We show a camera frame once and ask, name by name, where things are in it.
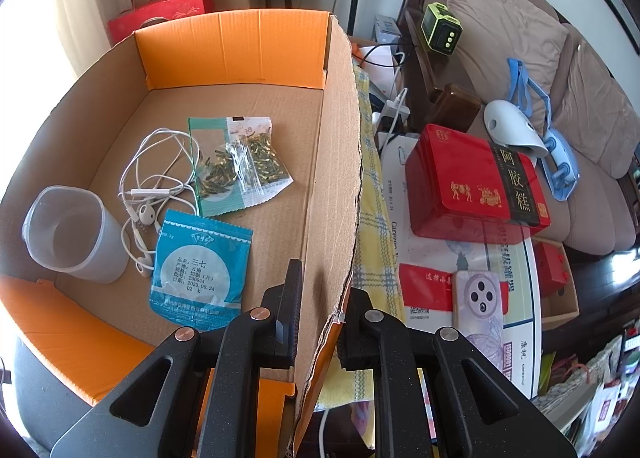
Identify green herb sachet bag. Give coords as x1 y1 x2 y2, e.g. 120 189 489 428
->
188 117 293 217

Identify white wired earphones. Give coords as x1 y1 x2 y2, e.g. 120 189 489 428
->
117 127 201 278

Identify translucent plastic cup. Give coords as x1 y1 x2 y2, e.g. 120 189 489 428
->
22 186 129 285

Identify orange-flapped cardboard box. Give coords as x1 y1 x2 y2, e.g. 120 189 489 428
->
1 9 362 456

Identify yellow checked tablecloth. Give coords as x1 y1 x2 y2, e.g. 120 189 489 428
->
314 64 440 448

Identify blue white herb packet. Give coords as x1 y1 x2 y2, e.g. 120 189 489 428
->
149 210 253 332

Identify white printed box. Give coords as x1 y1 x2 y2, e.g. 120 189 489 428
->
382 136 542 398

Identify pink patterned smartphone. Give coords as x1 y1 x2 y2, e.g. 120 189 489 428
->
452 270 503 370

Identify red Chinese cake tin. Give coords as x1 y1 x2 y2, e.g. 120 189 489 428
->
405 124 551 244

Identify small red box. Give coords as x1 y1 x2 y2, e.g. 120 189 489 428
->
534 239 572 299

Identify white dome device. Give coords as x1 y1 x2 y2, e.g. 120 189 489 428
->
484 100 549 161

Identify red Ferrero Collection gift box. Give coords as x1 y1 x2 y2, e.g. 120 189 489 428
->
107 0 214 46

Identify green portable power station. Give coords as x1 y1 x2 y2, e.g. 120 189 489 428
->
421 2 463 56

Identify brown fabric sofa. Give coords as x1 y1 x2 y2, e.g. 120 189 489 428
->
398 0 639 255

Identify blue plastic frame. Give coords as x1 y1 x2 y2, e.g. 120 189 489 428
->
506 58 580 202

